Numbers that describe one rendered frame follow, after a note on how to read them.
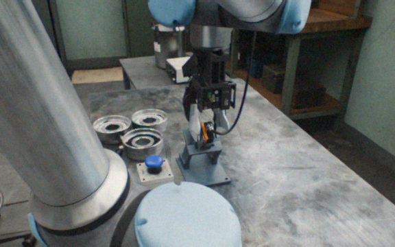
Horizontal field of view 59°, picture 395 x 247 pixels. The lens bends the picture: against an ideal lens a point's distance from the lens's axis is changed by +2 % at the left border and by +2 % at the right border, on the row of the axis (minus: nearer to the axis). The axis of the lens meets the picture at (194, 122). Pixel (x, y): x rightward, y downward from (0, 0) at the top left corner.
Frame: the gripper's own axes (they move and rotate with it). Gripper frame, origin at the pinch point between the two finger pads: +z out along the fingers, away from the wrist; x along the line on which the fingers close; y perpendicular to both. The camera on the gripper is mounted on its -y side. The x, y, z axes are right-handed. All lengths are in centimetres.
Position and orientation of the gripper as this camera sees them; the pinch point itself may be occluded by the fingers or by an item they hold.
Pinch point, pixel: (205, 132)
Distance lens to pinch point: 76.2
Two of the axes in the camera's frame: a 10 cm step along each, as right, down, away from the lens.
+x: 9.6, -1.3, 2.6
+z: 0.0, 8.9, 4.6
